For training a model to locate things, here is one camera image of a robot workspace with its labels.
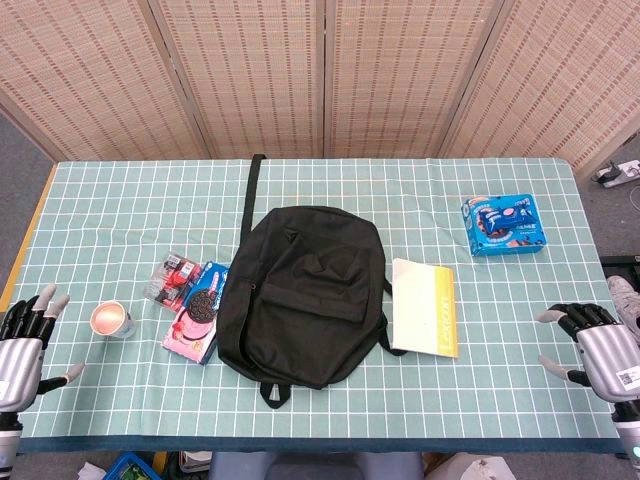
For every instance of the white power strip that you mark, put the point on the white power strip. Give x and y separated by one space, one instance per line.
617 174

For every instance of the grey sneaker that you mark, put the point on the grey sneaker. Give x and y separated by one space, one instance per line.
625 305

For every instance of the pink cookie box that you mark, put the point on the pink cookie box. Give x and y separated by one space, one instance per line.
192 330

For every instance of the green checked tablecloth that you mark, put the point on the green checked tablecloth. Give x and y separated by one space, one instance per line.
125 210

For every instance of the black stand base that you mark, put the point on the black stand base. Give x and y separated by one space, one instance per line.
620 261

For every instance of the paper cup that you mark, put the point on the paper cup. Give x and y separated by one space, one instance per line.
109 320

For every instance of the blue cookie box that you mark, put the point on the blue cookie box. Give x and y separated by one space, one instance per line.
502 225

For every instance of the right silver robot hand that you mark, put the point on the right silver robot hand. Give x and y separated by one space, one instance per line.
607 355

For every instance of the blue plastic crate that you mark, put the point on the blue plastic crate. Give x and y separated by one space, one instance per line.
130 467

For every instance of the black backpack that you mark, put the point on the black backpack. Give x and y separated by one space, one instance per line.
300 290

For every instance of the white book yellow stripe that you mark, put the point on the white book yellow stripe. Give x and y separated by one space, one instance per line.
417 310

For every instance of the crumpled white bag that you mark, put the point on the crumpled white bag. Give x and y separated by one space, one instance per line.
465 470

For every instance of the bamboo folding screen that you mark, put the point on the bamboo folding screen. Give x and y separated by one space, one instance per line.
250 75

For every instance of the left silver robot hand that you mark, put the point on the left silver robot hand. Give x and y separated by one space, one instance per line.
20 350

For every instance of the clear red candy pack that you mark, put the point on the clear red candy pack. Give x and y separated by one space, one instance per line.
167 282

